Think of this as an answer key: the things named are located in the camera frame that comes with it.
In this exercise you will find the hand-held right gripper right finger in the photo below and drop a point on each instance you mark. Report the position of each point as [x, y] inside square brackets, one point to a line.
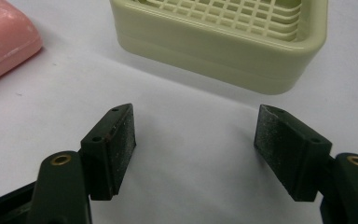
[295, 155]

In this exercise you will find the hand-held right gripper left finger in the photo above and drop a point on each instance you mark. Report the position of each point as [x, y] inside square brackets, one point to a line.
[105, 155]

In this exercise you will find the cream plastic soap dish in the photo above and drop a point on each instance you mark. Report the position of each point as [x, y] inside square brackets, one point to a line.
[223, 46]

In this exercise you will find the pink soap bar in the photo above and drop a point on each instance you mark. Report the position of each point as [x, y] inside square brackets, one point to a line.
[3, 40]

